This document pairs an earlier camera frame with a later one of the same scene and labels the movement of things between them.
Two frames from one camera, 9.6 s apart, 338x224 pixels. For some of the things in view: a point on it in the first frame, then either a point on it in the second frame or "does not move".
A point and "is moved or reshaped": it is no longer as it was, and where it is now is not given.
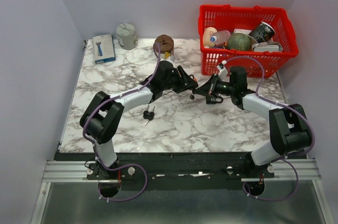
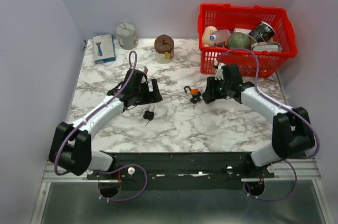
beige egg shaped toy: x=207 y=34 does not move
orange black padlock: x=194 y=78 is moved or reshaped
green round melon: x=238 y=41 does not move
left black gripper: x=186 y=83 -> x=152 y=96
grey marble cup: x=126 y=36 does not move
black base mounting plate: x=169 y=170 does not move
